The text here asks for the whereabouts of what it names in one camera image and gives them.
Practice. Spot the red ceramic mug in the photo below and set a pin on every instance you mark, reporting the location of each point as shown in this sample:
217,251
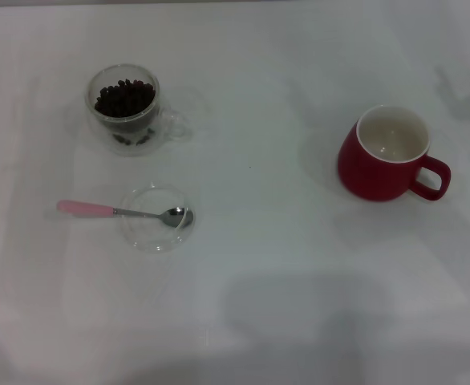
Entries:
367,172

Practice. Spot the coffee beans pile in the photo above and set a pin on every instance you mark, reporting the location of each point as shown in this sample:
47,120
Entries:
124,100

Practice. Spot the round clear glass saucer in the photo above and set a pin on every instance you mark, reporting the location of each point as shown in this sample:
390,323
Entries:
155,238

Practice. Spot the double-wall glass cup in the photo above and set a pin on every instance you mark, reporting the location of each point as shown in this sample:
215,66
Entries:
138,134

